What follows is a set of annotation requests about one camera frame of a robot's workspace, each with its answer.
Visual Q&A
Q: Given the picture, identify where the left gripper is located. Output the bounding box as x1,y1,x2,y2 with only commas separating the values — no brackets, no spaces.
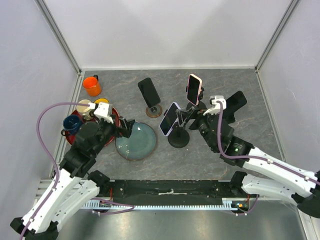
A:
92,114,135,156

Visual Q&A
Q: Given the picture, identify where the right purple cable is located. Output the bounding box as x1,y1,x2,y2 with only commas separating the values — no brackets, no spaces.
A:
216,99,320,187

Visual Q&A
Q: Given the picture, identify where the black weighted phone stand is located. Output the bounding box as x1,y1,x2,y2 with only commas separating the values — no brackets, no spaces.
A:
167,126,190,149

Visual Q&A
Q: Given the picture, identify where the orange mug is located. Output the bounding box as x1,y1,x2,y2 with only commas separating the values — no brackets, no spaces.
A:
82,74,102,97

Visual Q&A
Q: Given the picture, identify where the red round tray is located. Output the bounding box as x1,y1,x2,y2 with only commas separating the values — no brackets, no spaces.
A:
61,107,120,146

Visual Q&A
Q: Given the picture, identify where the black folding phone stand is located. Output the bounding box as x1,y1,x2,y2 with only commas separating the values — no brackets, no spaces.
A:
222,109,236,124

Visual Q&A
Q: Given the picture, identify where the cream mug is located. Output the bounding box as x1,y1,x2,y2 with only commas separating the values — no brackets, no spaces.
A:
76,99,93,122

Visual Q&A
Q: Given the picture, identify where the black phone on folding stand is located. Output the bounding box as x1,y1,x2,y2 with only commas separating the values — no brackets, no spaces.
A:
223,90,247,114

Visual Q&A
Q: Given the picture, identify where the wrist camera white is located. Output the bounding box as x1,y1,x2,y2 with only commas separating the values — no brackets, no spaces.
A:
88,102,114,124
203,95,227,116

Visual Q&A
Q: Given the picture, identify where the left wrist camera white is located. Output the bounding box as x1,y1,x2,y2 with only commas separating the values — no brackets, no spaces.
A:
88,102,114,124

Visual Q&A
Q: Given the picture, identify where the yellow mug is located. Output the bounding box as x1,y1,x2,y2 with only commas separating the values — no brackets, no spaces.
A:
94,98,109,105

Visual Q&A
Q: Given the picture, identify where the purple cable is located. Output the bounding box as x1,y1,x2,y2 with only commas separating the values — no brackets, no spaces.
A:
19,101,92,240
216,99,320,187

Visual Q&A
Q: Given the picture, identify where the pink case phone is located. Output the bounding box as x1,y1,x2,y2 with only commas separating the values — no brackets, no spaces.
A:
186,74,202,106

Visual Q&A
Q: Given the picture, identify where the dark blue mug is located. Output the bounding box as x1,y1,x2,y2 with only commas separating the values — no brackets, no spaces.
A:
60,114,83,136

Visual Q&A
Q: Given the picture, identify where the grey cable duct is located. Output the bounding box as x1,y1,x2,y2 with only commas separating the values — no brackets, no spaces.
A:
81,199,249,211

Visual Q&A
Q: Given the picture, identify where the black phone on wooden stand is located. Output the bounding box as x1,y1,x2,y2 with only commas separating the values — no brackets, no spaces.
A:
137,77,161,108

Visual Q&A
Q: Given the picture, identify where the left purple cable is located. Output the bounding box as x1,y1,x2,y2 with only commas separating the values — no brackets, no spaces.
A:
19,101,92,240

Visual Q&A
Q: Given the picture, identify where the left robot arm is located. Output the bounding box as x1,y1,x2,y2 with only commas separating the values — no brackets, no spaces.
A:
10,117,135,240

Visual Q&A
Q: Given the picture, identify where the teal ceramic plate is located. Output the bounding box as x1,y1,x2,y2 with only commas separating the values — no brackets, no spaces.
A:
115,122,158,161

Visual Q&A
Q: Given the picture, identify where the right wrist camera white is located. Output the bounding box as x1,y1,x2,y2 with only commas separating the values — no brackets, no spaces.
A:
203,95,227,116

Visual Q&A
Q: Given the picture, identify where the black round phone stand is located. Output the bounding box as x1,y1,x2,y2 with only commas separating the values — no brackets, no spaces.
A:
186,86,207,110

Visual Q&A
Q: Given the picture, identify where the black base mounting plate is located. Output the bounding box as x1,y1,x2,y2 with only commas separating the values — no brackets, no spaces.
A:
99,179,247,206

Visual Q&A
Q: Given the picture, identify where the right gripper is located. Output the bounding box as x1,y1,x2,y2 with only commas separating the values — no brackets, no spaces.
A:
175,106,219,152

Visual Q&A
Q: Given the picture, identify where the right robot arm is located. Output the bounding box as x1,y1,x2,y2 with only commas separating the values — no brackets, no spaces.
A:
176,102,320,218

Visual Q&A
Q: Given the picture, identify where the lavender case phone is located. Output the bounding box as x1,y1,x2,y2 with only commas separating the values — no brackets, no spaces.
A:
159,102,181,137

